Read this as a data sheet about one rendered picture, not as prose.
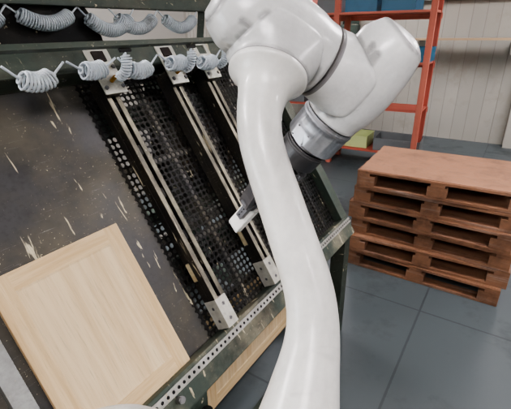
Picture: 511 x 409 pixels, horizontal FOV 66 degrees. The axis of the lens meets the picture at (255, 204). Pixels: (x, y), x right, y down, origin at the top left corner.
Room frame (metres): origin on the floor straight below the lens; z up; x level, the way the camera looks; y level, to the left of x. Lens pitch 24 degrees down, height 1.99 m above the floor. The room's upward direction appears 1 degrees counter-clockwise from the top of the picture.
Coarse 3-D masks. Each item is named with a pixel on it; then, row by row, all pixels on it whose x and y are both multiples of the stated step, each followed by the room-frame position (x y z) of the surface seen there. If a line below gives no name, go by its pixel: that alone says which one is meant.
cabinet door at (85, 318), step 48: (96, 240) 1.17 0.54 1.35; (0, 288) 0.91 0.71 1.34; (48, 288) 0.98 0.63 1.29; (96, 288) 1.07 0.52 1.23; (144, 288) 1.16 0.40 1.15; (48, 336) 0.89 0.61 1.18; (96, 336) 0.97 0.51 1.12; (144, 336) 1.05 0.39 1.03; (48, 384) 0.81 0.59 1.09; (96, 384) 0.87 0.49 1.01; (144, 384) 0.95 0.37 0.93
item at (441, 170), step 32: (384, 160) 3.32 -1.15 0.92; (416, 160) 3.30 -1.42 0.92; (448, 160) 3.29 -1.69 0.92; (480, 160) 3.28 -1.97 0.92; (384, 192) 2.99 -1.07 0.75; (416, 192) 2.88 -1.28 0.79; (448, 192) 2.92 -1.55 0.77; (480, 192) 2.91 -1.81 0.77; (352, 224) 3.16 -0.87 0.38; (384, 224) 2.98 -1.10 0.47; (416, 224) 2.84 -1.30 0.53; (448, 224) 2.71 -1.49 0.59; (480, 224) 2.61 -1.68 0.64; (352, 256) 3.10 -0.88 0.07; (384, 256) 2.94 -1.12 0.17; (416, 256) 2.80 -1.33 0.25; (448, 256) 2.70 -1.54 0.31; (480, 256) 2.65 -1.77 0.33; (448, 288) 2.67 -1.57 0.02; (480, 288) 2.55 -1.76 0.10
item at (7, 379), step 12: (0, 348) 0.80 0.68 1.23; (0, 360) 0.78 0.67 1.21; (0, 372) 0.76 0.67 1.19; (12, 372) 0.77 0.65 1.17; (0, 384) 0.74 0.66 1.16; (12, 384) 0.76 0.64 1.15; (24, 384) 0.77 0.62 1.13; (12, 396) 0.74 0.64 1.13; (24, 396) 0.75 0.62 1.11; (12, 408) 0.72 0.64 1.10; (24, 408) 0.73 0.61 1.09; (36, 408) 0.74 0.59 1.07
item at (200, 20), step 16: (0, 0) 1.76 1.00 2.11; (16, 0) 1.81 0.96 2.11; (32, 0) 1.86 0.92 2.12; (48, 0) 1.92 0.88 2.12; (64, 0) 1.98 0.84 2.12; (80, 0) 2.05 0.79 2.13; (96, 0) 2.12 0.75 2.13; (112, 0) 2.20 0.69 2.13; (128, 0) 2.28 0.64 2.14; (144, 0) 2.37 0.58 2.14; (160, 0) 2.47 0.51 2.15; (176, 0) 2.57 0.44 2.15; (192, 0) 2.69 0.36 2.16; (208, 0) 2.81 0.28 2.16
